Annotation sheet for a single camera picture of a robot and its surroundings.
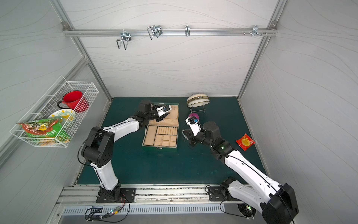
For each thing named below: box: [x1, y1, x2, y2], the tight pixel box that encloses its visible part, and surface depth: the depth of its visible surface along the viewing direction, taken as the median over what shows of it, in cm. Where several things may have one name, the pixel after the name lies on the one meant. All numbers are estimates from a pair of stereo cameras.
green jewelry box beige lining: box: [142, 102, 180, 149], surface depth 95 cm
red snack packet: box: [235, 133, 256, 152], surface depth 95 cm
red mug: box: [56, 90, 90, 113], surface depth 68 cm
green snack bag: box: [16, 118, 71, 145], surface depth 56 cm
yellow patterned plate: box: [48, 108, 76, 126], surface depth 67 cm
